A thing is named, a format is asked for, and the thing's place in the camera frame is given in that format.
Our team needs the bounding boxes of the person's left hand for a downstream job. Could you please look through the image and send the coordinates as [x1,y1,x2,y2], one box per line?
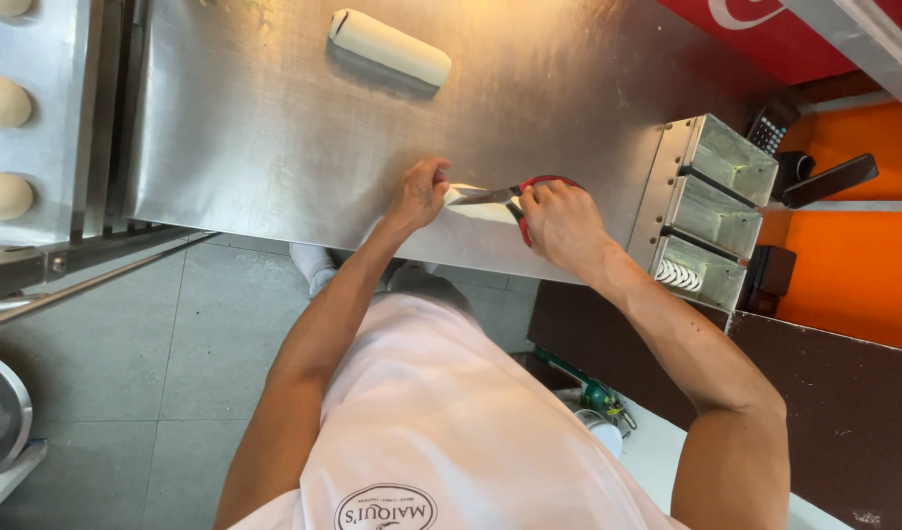
[387,157,453,231]

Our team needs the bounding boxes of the person's right hand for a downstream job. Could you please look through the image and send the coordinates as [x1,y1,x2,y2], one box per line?
[519,180,615,279]

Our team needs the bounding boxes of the red handled scissors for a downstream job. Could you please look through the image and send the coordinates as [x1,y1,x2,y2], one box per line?
[448,174,586,248]

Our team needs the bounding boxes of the white dough piece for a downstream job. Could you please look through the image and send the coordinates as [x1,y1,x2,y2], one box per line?
[443,183,525,226]

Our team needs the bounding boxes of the person's grey trousers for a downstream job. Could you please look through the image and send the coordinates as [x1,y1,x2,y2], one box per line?
[381,259,475,314]

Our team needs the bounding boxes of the long white dough roll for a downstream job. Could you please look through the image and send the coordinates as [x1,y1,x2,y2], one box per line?
[328,8,453,88]

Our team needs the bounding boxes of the person's white shoe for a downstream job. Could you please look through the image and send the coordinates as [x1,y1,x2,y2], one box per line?
[289,242,340,300]

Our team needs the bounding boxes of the row of cut dough slices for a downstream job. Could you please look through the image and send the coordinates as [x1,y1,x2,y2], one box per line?
[654,258,705,294]

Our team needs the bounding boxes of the green tool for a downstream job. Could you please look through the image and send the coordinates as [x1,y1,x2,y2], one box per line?
[533,346,639,432]

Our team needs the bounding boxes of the black calculator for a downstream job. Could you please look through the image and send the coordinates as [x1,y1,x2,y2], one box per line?
[745,96,802,156]

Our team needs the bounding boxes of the black box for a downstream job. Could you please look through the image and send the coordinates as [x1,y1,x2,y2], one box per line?
[738,245,798,318]

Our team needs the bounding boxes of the white cup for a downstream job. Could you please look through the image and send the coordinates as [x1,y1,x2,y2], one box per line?
[573,408,625,459]

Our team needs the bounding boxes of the person's white apron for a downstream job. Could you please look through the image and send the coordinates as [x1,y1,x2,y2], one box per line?
[229,291,689,530]

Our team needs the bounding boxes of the red cooler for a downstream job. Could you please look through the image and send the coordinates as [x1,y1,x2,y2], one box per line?
[655,0,902,86]

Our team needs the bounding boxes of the black phone on stand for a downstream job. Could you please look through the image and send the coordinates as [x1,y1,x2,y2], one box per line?
[772,152,880,210]

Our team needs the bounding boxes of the metal tray rack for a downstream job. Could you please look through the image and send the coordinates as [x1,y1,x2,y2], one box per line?
[0,0,224,336]

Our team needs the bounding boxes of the metal beam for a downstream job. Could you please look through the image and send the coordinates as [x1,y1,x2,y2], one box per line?
[780,0,902,119]

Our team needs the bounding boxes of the metal baking tray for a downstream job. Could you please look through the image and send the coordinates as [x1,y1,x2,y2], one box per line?
[0,0,93,248]

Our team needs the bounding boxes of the white mixer base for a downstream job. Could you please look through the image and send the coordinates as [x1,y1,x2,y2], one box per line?
[0,439,49,525]

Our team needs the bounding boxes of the strapped metal loaf pans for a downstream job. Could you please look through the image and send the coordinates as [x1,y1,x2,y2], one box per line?
[626,112,780,315]

